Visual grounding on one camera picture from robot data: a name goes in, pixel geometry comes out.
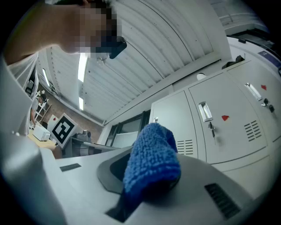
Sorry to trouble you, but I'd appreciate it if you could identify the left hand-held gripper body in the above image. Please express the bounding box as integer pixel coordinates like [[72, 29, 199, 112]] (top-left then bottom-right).
[[50, 112, 93, 158]]

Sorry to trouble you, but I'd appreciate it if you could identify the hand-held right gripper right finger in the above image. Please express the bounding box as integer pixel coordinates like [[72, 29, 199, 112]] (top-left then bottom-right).
[[40, 146, 257, 225]]

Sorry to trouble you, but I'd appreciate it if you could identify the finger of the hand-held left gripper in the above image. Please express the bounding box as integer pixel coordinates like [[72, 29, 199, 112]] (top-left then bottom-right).
[[84, 142, 121, 152]]

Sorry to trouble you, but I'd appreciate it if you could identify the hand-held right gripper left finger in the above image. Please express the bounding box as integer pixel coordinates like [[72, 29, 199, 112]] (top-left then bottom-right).
[[0, 59, 67, 225]]

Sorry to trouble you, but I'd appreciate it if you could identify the blue microfibre cloth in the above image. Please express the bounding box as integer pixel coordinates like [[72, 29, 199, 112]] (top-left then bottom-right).
[[106, 122, 182, 222]]

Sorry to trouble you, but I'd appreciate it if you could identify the grey metal locker door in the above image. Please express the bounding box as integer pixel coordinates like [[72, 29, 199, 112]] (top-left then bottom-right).
[[151, 90, 198, 159]]

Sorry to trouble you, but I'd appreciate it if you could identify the person's left forearm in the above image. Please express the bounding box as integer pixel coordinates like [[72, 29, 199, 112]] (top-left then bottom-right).
[[53, 145, 64, 160]]

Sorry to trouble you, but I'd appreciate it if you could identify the white metal cabinet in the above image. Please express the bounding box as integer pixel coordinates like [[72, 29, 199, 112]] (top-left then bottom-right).
[[150, 58, 281, 200]]

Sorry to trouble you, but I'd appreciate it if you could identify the white box with red dot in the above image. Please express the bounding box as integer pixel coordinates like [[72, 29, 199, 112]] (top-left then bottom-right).
[[48, 114, 65, 132]]

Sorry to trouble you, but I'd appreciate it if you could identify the white box appliance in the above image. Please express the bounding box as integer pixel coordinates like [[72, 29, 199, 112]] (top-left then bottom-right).
[[32, 124, 51, 142]]

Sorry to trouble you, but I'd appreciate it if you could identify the light wooden table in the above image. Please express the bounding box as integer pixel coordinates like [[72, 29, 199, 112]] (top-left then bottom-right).
[[27, 131, 58, 148]]

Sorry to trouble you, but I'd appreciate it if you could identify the white shelving rack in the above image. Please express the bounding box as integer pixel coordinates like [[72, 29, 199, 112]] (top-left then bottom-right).
[[35, 89, 53, 125]]

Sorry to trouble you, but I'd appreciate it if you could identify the black framed glass partition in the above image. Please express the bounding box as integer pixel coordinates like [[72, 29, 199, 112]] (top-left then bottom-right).
[[97, 109, 152, 151]]

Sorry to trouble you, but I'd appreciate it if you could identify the person's head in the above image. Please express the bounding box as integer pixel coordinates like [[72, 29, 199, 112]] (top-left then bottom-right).
[[4, 0, 123, 66]]

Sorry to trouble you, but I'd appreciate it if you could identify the black head-worn camera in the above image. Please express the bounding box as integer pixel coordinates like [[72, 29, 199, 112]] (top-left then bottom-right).
[[108, 36, 128, 60]]

